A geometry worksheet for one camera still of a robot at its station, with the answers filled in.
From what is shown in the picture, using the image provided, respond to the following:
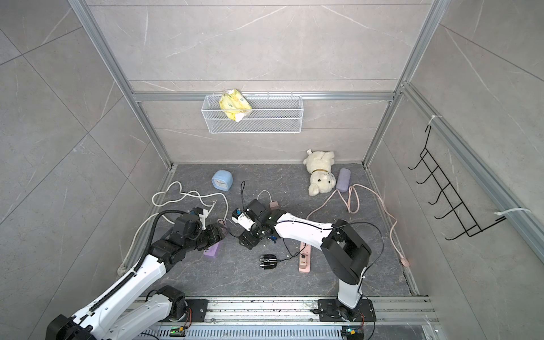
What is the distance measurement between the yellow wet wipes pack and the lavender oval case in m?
0.58

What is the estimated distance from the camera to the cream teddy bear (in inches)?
41.6

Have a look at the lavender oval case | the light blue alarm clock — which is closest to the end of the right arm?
the light blue alarm clock

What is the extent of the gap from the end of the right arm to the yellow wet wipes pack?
1.31 ft

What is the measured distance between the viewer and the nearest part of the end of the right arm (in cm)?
63

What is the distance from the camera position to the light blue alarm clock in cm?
A: 105

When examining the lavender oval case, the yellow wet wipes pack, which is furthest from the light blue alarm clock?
the lavender oval case

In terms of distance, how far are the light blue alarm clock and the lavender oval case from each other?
1.85 ft

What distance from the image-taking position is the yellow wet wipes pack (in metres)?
0.87

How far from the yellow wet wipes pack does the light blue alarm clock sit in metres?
0.30

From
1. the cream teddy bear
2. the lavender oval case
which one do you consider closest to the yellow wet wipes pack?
the cream teddy bear
